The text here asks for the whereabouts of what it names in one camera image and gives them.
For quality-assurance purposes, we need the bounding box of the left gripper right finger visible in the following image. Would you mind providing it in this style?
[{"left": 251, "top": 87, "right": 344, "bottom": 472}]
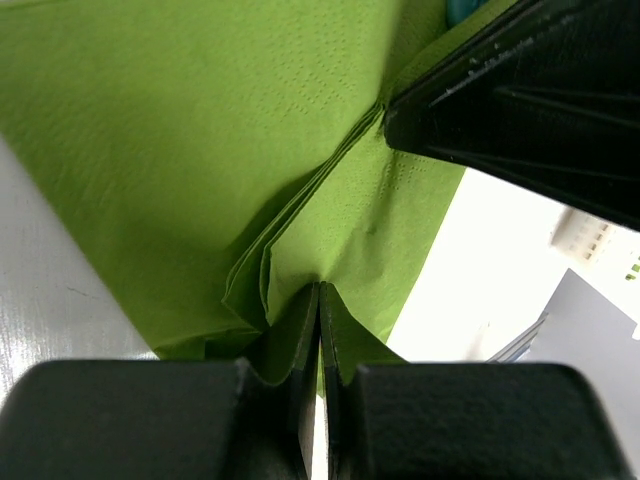
[{"left": 318, "top": 282, "right": 380, "bottom": 479}]

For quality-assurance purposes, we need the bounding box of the green paper napkin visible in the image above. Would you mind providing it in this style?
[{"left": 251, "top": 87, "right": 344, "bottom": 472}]
[{"left": 1, "top": 1, "right": 508, "bottom": 360}]

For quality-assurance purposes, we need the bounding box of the teal plastic fork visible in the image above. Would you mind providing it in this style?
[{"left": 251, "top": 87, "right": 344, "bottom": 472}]
[{"left": 446, "top": 0, "right": 487, "bottom": 28}]

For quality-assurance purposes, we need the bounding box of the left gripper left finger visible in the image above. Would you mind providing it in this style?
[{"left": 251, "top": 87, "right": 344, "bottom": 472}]
[{"left": 234, "top": 283, "right": 320, "bottom": 479}]

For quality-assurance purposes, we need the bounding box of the white plastic basket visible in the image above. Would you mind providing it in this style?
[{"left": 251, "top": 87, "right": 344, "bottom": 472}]
[{"left": 551, "top": 207, "right": 639, "bottom": 278}]

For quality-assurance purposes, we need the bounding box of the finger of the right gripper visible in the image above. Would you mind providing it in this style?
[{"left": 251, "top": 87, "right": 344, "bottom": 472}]
[{"left": 384, "top": 1, "right": 639, "bottom": 228}]

